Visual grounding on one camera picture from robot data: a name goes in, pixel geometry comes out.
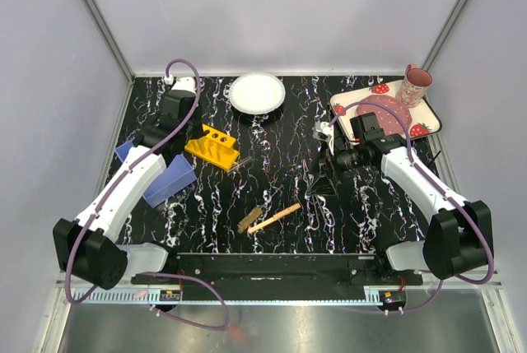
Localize pink patterned mug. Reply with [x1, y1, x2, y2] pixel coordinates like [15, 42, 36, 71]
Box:
[398, 64, 432, 108]

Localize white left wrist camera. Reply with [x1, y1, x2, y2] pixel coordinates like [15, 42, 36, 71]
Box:
[163, 76, 196, 94]

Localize strawberry pattern tray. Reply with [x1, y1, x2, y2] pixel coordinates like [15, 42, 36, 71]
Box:
[329, 78, 443, 144]

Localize blue plastic bin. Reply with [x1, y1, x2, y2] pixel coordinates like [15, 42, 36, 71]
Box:
[106, 141, 197, 208]

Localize white paper plate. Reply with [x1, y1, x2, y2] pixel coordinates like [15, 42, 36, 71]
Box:
[228, 72, 286, 115]

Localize yellow test tube rack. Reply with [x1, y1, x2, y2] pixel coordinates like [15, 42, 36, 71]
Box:
[184, 124, 240, 171]

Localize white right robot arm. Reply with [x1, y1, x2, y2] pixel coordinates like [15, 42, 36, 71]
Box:
[307, 113, 494, 281]

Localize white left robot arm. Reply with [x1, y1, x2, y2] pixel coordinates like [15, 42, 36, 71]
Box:
[52, 86, 203, 290]

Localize clear glass test tube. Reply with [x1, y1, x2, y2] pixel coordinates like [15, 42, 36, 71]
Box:
[228, 156, 252, 173]

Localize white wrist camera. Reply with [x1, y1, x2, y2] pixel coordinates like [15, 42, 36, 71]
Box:
[313, 122, 335, 155]
[163, 76, 196, 94]

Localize metal wire tongs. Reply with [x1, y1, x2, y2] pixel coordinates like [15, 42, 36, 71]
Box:
[305, 188, 324, 230]

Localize brown test tube brush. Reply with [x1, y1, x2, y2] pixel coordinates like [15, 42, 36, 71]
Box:
[237, 207, 263, 234]

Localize pink dotted plate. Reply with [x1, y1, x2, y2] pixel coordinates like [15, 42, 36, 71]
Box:
[356, 95, 413, 137]

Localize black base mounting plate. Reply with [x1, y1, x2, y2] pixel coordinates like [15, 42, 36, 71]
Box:
[131, 252, 424, 301]

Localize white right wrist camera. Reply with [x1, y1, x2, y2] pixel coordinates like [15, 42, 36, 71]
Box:
[313, 122, 335, 155]

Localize wooden test tube clamp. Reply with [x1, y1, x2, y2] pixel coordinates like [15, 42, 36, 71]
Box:
[247, 202, 301, 234]

